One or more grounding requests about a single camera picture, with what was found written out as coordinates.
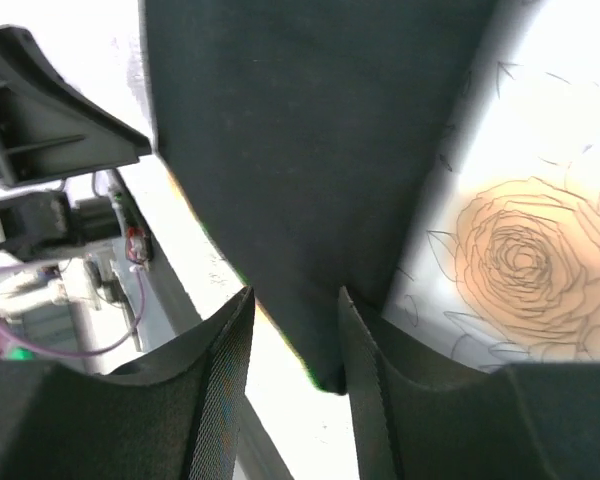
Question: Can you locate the black t-shirt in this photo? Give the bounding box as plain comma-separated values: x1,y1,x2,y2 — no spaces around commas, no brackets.
144,1,496,395

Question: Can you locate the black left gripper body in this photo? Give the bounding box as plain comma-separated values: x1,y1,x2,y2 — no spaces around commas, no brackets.
0,190,153,263

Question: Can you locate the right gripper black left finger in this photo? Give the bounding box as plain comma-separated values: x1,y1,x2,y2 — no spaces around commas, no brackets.
0,288,255,479

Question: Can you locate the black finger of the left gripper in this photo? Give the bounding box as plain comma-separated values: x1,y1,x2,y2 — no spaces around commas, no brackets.
0,25,151,188

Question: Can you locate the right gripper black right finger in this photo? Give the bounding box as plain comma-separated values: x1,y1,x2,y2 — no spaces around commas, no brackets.
339,289,600,479

